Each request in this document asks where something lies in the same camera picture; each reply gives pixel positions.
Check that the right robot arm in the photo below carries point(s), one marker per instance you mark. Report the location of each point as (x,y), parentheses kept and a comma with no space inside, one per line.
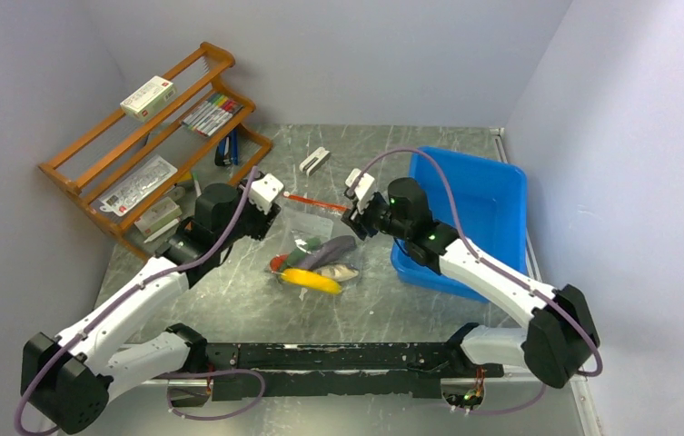
(555,334)

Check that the clear packaged ruler set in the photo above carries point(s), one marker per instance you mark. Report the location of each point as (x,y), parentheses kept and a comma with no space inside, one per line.
(136,186)

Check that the wooden shelf rack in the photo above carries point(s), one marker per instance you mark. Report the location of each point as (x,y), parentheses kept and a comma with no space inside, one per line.
(122,157)

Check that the red chili pepper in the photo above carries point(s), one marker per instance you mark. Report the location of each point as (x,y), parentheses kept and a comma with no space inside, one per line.
(279,263)

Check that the clear zip top bag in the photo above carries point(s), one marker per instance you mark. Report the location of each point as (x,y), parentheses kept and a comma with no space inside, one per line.
(303,218)

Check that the white staple box on top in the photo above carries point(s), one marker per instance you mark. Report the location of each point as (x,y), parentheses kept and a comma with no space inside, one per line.
(149,99)

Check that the blue black stapler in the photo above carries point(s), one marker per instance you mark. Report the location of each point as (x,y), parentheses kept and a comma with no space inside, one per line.
(227,151)

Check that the white plastic clip block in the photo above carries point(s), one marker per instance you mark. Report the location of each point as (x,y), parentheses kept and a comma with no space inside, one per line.
(314,161)

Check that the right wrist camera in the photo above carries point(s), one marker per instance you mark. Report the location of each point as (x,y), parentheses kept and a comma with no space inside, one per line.
(360,188)

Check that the green staple box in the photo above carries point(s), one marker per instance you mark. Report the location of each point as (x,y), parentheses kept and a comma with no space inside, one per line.
(158,216)

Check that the grey fish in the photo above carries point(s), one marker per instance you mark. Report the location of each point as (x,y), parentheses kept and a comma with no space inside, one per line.
(338,272)

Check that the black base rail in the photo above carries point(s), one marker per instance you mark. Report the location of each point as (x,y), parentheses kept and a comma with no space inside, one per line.
(245,370)

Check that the pack of colour markers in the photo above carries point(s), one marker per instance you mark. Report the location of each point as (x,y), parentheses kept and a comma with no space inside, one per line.
(211,114)

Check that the yellow banana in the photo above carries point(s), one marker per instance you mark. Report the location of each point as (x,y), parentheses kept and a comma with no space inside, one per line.
(310,280)

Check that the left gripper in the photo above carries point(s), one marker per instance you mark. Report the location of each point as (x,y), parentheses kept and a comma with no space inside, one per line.
(257,231)

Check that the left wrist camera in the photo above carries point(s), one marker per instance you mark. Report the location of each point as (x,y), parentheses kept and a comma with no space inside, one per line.
(265,189)

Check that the green capped white marker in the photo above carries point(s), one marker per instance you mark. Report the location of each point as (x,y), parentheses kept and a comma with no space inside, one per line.
(196,184)

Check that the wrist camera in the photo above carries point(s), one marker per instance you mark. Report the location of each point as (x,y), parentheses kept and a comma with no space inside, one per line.
(265,189)
(360,188)

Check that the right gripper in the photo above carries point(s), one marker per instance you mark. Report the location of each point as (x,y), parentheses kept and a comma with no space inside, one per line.
(360,222)

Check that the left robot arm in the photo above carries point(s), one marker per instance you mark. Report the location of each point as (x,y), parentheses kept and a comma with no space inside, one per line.
(72,376)

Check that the purple eggplant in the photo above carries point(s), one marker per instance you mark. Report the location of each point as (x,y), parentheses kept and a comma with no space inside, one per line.
(329,252)

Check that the blue plastic bin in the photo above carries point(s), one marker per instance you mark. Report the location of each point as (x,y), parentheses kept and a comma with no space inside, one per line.
(491,201)

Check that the green chili pepper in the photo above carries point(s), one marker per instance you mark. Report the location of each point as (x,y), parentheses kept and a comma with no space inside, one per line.
(302,250)

